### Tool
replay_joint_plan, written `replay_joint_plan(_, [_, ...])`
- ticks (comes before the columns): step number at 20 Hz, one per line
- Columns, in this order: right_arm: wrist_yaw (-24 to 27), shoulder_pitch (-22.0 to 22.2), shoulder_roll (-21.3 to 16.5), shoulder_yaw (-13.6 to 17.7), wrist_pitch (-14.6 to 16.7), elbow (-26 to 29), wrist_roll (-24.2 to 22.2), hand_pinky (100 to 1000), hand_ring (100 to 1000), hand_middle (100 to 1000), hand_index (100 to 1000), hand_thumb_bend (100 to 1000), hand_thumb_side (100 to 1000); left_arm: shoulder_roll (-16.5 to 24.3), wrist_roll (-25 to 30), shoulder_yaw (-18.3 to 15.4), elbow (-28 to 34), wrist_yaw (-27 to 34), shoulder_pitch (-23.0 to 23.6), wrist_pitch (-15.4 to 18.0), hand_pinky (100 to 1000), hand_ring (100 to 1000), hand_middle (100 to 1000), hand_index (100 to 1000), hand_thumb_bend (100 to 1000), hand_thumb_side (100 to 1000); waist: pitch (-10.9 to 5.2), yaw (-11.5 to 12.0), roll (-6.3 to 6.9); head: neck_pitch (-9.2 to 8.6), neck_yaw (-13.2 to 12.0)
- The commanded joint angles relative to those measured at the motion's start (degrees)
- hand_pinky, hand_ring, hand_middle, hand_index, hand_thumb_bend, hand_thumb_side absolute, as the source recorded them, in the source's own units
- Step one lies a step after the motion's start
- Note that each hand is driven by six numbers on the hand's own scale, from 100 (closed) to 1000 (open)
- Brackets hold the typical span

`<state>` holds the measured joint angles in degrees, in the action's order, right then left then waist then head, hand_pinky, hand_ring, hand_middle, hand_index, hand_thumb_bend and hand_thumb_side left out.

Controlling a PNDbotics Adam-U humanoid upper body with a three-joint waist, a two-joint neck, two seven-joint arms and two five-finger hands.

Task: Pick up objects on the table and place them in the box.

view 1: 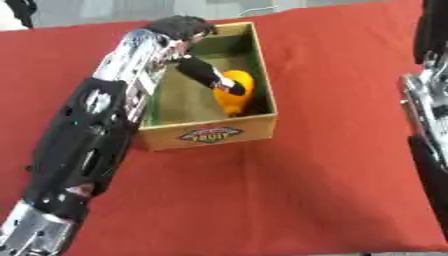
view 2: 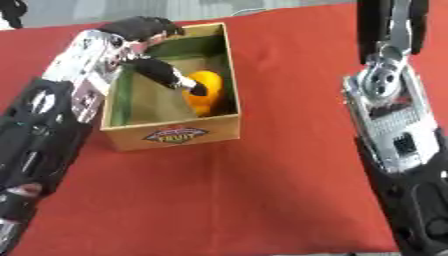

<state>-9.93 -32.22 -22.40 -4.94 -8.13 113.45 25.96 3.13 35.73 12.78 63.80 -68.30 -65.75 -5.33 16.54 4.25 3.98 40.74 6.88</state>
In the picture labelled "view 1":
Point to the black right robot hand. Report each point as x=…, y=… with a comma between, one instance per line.
x=433, y=30

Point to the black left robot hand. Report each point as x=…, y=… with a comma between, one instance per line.
x=198, y=68

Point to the orange toy fruit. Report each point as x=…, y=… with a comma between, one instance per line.
x=234, y=96

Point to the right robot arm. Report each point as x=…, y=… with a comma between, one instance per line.
x=431, y=130

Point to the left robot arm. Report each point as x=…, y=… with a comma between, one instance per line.
x=87, y=140

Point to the tan cardboard box green inside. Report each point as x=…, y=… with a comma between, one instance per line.
x=210, y=100

